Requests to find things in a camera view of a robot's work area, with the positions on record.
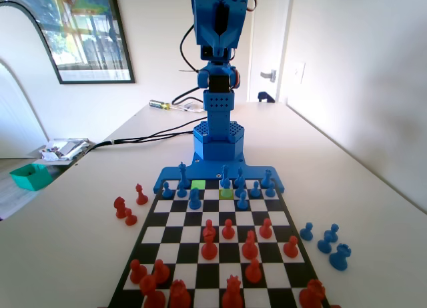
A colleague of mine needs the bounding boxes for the blue king chess piece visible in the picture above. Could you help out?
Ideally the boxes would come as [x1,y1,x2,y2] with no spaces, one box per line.
[220,165,232,189]

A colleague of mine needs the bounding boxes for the tall blue queen chess piece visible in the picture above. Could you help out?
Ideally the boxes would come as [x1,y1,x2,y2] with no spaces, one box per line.
[178,161,188,191]

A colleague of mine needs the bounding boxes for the red bishop chess piece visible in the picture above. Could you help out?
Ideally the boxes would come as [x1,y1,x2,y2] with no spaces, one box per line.
[135,183,149,205]

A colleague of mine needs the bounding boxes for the captured blue chess pieces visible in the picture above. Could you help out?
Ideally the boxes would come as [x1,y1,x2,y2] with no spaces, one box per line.
[316,223,340,255]

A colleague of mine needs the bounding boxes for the red queen chess piece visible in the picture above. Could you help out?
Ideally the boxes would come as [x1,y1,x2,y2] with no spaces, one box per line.
[221,273,244,308]

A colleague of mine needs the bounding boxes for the white door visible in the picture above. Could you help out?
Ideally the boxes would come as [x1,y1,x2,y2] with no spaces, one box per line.
[248,0,294,104]

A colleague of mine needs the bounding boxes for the black framed picture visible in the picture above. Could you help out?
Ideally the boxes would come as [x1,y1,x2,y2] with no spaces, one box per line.
[31,0,136,85]

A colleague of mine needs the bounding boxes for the white arched panel dark rim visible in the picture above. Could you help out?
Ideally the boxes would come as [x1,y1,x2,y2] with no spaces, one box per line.
[0,0,61,85]

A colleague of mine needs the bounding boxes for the pile of papers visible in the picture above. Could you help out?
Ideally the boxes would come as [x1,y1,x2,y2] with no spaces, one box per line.
[38,138,91,162]

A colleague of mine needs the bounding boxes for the black and white chessboard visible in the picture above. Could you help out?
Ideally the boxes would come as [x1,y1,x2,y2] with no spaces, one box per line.
[108,177,331,308]

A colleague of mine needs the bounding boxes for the small white arched panel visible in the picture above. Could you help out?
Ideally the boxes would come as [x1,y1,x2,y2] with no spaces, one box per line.
[0,57,49,159]

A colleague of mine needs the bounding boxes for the green plastic bin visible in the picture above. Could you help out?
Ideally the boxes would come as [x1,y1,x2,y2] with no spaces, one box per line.
[9,163,53,191]

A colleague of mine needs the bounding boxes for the silver door handle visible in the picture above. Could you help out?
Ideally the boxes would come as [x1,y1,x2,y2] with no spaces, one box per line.
[260,69,278,84]

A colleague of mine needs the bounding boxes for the white light switch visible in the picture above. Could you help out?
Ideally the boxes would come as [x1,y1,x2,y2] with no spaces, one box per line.
[293,61,306,85]

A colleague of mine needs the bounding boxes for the yellow green handled screwdriver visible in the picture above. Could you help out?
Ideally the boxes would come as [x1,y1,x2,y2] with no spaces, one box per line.
[149,99,189,113]

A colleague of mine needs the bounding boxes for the black table cable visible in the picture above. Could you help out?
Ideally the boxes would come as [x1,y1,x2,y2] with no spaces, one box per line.
[83,118,197,155]
[83,129,196,155]

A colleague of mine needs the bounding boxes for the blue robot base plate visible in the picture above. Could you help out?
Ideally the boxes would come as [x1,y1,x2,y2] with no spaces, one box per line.
[152,156,286,195]

